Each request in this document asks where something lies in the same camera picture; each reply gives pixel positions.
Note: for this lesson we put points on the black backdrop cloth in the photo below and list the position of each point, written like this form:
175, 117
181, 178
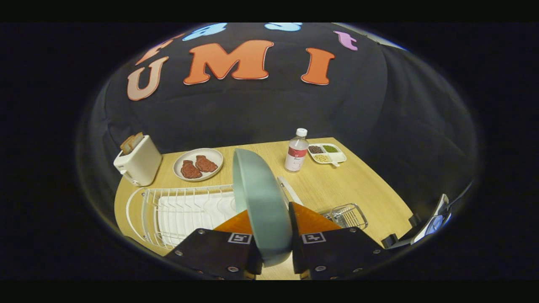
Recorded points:
252, 109

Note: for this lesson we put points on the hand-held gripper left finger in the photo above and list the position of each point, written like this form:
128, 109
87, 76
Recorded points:
210, 252

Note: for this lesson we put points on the pale green plate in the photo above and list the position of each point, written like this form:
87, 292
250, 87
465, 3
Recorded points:
263, 202

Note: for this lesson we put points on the white toaster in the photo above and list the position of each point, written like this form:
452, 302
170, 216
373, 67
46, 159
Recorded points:
141, 164

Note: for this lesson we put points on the clear plastic water bottle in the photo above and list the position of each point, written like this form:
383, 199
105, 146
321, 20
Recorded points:
296, 155

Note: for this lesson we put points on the beige plate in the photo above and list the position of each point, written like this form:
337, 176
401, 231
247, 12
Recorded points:
208, 153

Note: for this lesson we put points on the white divided seed dish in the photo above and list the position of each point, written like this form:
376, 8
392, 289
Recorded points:
340, 158

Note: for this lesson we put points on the red meat piece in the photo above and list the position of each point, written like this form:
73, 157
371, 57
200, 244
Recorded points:
206, 164
190, 170

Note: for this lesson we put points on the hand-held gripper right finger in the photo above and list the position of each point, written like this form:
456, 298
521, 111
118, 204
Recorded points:
337, 252

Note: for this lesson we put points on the toast slice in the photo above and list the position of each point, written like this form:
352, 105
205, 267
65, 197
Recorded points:
126, 145
137, 140

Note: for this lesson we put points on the black stand with white device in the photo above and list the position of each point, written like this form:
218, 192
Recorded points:
400, 240

